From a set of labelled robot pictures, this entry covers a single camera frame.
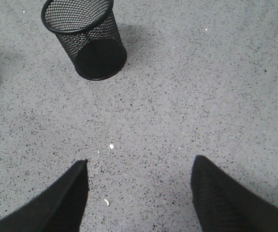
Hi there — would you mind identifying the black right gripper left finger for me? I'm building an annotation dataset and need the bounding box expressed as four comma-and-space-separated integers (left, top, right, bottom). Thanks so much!
0, 160, 88, 232

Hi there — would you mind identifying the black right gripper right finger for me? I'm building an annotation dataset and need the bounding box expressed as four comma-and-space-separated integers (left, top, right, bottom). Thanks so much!
190, 155, 278, 232

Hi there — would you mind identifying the black mesh pen bucket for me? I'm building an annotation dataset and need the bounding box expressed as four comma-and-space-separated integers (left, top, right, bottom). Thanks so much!
41, 0, 127, 81

